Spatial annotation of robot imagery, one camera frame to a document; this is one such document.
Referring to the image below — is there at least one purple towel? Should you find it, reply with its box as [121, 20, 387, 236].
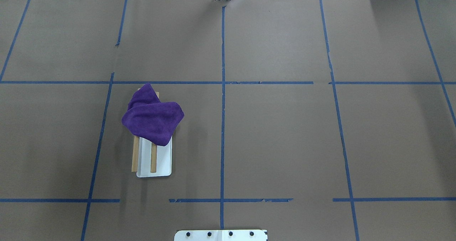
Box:
[121, 83, 184, 146]

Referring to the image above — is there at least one white towel rack base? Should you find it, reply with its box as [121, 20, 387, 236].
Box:
[136, 137, 172, 178]

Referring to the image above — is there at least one inner wooden rack rod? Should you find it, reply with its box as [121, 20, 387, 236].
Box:
[150, 91, 160, 173]

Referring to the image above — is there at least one wooden rack rod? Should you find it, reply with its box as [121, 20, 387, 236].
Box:
[150, 91, 160, 173]
[131, 136, 140, 172]

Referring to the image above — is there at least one outer wooden rack rod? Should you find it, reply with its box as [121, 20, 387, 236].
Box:
[131, 136, 140, 172]

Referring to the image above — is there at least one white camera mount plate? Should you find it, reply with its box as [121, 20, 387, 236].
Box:
[174, 229, 268, 241]

